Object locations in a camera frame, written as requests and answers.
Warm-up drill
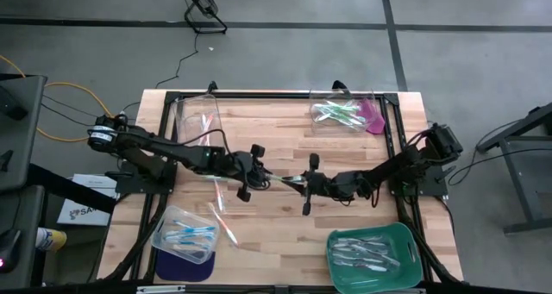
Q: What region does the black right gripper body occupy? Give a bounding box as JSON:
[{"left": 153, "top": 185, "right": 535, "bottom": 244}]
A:
[{"left": 301, "top": 153, "right": 347, "bottom": 216}]

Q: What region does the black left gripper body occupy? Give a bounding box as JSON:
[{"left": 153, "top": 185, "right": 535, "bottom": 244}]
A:
[{"left": 228, "top": 144, "right": 267, "bottom": 203}]

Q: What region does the blue toothbrush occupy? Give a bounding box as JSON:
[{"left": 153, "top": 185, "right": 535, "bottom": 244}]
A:
[
  {"left": 172, "top": 219, "right": 216, "bottom": 234},
  {"left": 166, "top": 237, "right": 210, "bottom": 248},
  {"left": 170, "top": 244, "right": 208, "bottom": 254},
  {"left": 163, "top": 229, "right": 215, "bottom": 240}
]

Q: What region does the pile of clear packets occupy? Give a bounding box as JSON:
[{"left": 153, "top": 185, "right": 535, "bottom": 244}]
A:
[{"left": 364, "top": 243, "right": 401, "bottom": 268}]

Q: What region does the long clear plastic bin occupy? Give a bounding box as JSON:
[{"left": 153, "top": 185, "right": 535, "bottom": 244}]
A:
[{"left": 174, "top": 93, "right": 225, "bottom": 151}]

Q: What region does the magenta mat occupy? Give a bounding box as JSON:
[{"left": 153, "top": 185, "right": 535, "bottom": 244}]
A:
[{"left": 354, "top": 97, "right": 386, "bottom": 136}]

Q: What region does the square clear plastic bin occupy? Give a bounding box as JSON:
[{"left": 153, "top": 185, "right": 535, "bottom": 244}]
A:
[{"left": 308, "top": 86, "right": 377, "bottom": 135}]

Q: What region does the green plastic bin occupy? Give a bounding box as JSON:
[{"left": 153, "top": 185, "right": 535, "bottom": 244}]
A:
[{"left": 326, "top": 222, "right": 424, "bottom": 294}]

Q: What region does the dark blue mat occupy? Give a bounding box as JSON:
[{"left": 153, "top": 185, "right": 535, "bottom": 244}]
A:
[{"left": 154, "top": 249, "right": 216, "bottom": 283}]

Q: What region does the white printed box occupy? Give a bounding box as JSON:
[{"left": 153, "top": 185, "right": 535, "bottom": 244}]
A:
[{"left": 56, "top": 174, "right": 121, "bottom": 227}]

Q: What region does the black floor fan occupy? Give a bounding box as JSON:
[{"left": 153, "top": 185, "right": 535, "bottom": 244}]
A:
[{"left": 174, "top": 0, "right": 229, "bottom": 35}]

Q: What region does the black diagonal strut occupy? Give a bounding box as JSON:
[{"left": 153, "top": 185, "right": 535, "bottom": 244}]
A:
[{"left": 26, "top": 163, "right": 118, "bottom": 216}]

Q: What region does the black metal stand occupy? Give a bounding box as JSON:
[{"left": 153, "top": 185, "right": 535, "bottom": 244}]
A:
[{"left": 475, "top": 102, "right": 552, "bottom": 235}]

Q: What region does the white and yellow can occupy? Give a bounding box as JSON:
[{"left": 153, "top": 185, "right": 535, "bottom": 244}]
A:
[{"left": 34, "top": 227, "right": 68, "bottom": 253}]

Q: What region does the grey desk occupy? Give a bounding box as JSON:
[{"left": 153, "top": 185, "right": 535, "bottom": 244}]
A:
[{"left": 0, "top": 73, "right": 47, "bottom": 194}]

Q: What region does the black handheld device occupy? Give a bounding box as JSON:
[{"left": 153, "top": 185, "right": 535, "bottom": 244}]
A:
[{"left": 0, "top": 85, "right": 28, "bottom": 122}]

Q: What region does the black computer mouse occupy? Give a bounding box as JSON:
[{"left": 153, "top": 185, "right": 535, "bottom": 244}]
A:
[{"left": 0, "top": 228, "right": 22, "bottom": 274}]

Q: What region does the clear bin with handle slots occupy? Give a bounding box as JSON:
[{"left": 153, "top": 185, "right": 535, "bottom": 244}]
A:
[{"left": 150, "top": 204, "right": 218, "bottom": 265}]

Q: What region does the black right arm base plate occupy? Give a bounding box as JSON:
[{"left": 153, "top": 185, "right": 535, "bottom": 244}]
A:
[{"left": 386, "top": 161, "right": 450, "bottom": 199}]

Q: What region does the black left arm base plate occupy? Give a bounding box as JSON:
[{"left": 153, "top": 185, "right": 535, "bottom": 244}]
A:
[{"left": 114, "top": 164, "right": 179, "bottom": 197}]

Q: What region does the black floor cable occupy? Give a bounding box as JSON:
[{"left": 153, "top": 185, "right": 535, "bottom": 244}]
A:
[{"left": 154, "top": 31, "right": 200, "bottom": 90}]

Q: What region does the silver metal bracket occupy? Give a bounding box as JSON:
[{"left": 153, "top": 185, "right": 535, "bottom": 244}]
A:
[{"left": 135, "top": 285, "right": 187, "bottom": 294}]

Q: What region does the thin black cable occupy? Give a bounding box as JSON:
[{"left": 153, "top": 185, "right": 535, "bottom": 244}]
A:
[
  {"left": 41, "top": 94, "right": 94, "bottom": 126},
  {"left": 447, "top": 147, "right": 552, "bottom": 187}
]

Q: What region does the yellow extension cable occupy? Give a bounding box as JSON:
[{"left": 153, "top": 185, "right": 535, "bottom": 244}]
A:
[{"left": 0, "top": 54, "right": 116, "bottom": 143}]

